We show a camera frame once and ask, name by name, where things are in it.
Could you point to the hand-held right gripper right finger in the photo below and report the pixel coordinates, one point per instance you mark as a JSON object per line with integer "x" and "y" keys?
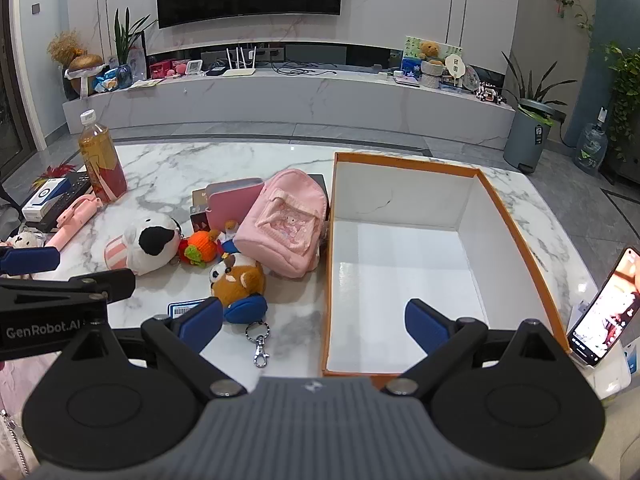
{"x": 425, "y": 322}

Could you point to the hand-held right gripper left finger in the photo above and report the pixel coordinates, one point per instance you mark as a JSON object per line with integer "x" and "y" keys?
{"x": 200, "y": 321}

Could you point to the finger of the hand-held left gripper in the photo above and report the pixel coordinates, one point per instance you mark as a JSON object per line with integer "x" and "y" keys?
{"x": 30, "y": 261}
{"x": 100, "y": 286}

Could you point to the orange cardboard box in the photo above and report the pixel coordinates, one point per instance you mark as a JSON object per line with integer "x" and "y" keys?
{"x": 400, "y": 260}

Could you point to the small white plush toy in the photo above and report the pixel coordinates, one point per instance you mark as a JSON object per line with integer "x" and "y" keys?
{"x": 25, "y": 240}

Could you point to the white barcode card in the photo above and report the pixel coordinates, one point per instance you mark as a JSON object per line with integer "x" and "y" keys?
{"x": 177, "y": 309}

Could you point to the pink selfie stick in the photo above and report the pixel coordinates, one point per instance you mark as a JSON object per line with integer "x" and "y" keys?
{"x": 75, "y": 215}

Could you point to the cow plush toy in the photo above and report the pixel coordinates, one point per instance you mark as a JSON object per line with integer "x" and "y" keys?
{"x": 150, "y": 245}

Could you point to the white and blue box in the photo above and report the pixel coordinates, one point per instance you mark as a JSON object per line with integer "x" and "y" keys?
{"x": 45, "y": 195}

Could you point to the orange knitted toy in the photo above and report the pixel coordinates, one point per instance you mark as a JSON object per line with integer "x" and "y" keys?
{"x": 200, "y": 246}

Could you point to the pink garment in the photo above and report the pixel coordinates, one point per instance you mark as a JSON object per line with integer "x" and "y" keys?
{"x": 12, "y": 410}

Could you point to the black long box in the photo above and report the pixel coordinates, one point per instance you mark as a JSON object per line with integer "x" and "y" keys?
{"x": 75, "y": 187}

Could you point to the small doll toy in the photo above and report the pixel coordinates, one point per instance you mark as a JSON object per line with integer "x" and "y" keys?
{"x": 230, "y": 232}

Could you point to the red leaf decoration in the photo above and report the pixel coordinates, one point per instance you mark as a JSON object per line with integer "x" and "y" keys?
{"x": 57, "y": 170}

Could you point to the tea bottle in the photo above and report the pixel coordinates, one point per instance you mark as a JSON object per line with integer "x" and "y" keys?
{"x": 102, "y": 170}

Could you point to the pink case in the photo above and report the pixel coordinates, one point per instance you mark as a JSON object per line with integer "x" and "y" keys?
{"x": 230, "y": 207}

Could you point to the pink backpack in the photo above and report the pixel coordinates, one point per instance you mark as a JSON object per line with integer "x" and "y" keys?
{"x": 285, "y": 220}

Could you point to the smartphone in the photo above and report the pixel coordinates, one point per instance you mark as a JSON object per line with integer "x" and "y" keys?
{"x": 605, "y": 310}

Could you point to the white phone stand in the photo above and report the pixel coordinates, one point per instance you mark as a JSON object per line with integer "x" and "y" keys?
{"x": 612, "y": 380}

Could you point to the blue snack bag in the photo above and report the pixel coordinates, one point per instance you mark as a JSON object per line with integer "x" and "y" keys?
{"x": 107, "y": 79}

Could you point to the golden mushroom ornament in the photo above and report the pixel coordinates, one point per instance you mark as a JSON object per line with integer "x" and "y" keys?
{"x": 85, "y": 63}

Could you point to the grey trash can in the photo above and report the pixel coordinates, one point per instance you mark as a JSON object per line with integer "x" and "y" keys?
{"x": 527, "y": 140}

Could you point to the dried flower bunch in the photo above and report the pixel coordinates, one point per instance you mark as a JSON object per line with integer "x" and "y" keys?
{"x": 65, "y": 45}

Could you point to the red small box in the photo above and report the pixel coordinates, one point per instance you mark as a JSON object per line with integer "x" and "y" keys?
{"x": 160, "y": 69}

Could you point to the white desk clock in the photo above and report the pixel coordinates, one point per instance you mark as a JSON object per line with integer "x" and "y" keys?
{"x": 195, "y": 67}

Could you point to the water jug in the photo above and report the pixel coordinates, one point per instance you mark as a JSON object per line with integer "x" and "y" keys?
{"x": 590, "y": 150}

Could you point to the green plant in vase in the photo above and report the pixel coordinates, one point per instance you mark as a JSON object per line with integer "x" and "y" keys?
{"x": 125, "y": 40}

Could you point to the white marble tv cabinet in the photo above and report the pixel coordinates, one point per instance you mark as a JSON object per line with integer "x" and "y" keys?
{"x": 300, "y": 95}

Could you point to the white router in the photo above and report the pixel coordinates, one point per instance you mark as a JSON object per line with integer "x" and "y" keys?
{"x": 240, "y": 67}

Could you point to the white round fan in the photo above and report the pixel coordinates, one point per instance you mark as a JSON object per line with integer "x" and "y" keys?
{"x": 454, "y": 65}

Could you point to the long-leaf potted plant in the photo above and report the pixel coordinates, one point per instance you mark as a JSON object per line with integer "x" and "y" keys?
{"x": 535, "y": 85}

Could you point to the green picture card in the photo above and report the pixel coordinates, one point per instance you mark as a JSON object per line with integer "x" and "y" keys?
{"x": 412, "y": 52}

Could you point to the brown teddy bear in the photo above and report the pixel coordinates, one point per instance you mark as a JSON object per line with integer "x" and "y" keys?
{"x": 430, "y": 51}

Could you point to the large leafy houseplant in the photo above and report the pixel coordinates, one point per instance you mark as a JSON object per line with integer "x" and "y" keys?
{"x": 625, "y": 90}

